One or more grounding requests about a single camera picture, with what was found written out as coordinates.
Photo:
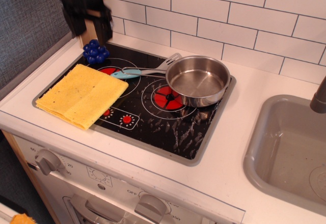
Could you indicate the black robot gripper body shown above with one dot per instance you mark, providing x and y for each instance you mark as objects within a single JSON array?
[{"x": 88, "y": 9}]

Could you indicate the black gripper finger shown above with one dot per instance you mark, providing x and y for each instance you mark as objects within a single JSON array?
[
  {"x": 103, "y": 30},
  {"x": 76, "y": 23}
]

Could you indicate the blue toy grapes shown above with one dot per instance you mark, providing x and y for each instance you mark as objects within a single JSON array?
[{"x": 94, "y": 53}]

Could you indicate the black toy stove top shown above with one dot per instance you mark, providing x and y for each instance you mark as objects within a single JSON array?
[{"x": 147, "y": 114}]

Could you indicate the yellow folded cloth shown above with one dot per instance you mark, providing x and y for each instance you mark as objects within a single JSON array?
[{"x": 82, "y": 96}]

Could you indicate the stainless steel pan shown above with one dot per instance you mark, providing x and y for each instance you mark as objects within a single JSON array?
[{"x": 198, "y": 80}]

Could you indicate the grey left oven knob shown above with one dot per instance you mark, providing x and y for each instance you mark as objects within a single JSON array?
[{"x": 47, "y": 161}]

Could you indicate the grey oven knob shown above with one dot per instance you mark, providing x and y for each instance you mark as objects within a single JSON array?
[
  {"x": 151, "y": 208},
  {"x": 47, "y": 161}
]

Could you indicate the white toy oven front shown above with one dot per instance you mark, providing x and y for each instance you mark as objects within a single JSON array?
[{"x": 78, "y": 193}]

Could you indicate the grey right oven knob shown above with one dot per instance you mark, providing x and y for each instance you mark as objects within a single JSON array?
[{"x": 151, "y": 208}]

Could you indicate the orange object bottom left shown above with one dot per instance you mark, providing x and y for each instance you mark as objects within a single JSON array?
[{"x": 22, "y": 219}]

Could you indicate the grey plastic sink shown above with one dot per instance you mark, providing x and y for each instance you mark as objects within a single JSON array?
[{"x": 286, "y": 154}]

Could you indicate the grey faucet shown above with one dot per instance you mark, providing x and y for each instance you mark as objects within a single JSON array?
[{"x": 318, "y": 102}]

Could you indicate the grey spatula blue handle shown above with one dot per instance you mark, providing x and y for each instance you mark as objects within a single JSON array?
[{"x": 129, "y": 72}]

